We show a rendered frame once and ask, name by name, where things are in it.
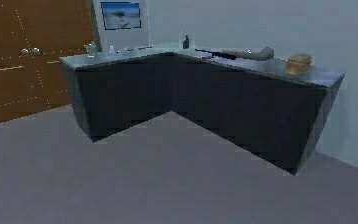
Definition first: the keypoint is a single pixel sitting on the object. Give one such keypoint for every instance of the dark corner kitchen counter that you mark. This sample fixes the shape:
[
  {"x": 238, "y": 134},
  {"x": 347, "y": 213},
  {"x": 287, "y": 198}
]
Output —
[{"x": 193, "y": 100}]

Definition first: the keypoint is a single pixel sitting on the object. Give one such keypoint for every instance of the dark small bottle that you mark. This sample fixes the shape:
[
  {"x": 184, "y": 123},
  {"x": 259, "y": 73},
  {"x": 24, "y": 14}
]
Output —
[{"x": 186, "y": 41}]

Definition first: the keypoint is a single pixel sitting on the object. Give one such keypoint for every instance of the small clear shaker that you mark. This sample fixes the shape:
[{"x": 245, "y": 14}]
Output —
[{"x": 111, "y": 49}]

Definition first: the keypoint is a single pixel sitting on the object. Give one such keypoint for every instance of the pale glass cup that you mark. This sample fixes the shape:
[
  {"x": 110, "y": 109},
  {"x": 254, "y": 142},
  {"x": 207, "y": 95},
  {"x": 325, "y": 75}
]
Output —
[{"x": 91, "y": 48}]

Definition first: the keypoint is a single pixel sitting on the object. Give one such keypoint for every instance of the tan bread loaf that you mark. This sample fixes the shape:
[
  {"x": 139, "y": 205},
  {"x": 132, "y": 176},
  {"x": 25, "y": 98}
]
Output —
[{"x": 298, "y": 64}]

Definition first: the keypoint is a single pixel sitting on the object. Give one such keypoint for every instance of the brown wooden room door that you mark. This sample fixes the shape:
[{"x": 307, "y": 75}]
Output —
[{"x": 30, "y": 66}]

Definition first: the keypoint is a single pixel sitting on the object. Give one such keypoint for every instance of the silver round door knob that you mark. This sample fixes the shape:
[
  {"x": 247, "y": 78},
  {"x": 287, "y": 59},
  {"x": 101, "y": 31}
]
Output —
[{"x": 30, "y": 51}]

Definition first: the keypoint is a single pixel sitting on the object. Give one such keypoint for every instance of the blue framed wall picture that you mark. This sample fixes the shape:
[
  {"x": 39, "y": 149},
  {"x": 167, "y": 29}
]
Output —
[{"x": 121, "y": 15}]

